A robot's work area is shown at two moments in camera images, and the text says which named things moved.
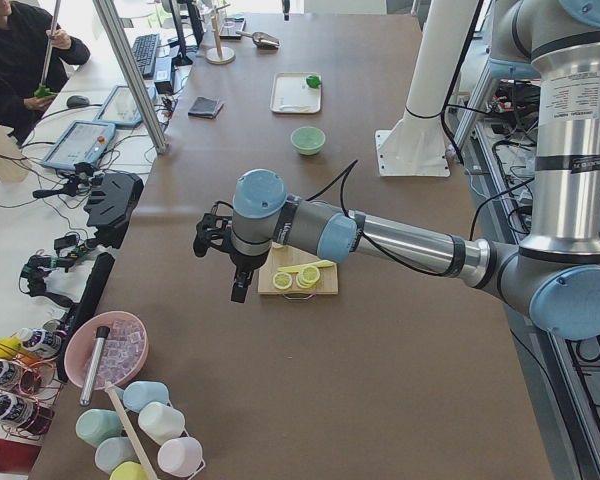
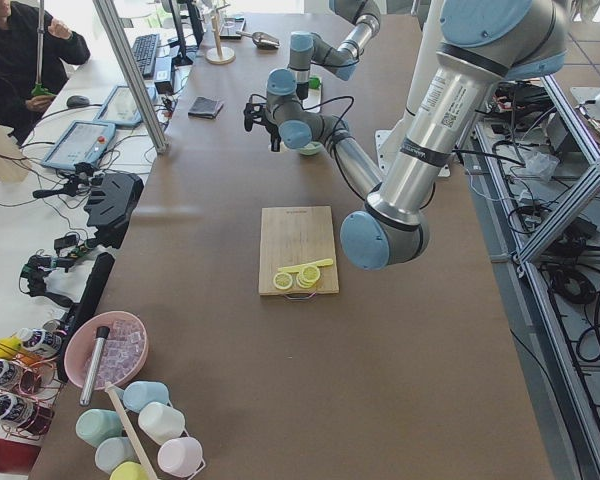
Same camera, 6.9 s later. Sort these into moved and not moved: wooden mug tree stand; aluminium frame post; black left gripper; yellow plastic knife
Moved: black left gripper
Not moved: wooden mug tree stand; yellow plastic knife; aluminium frame post
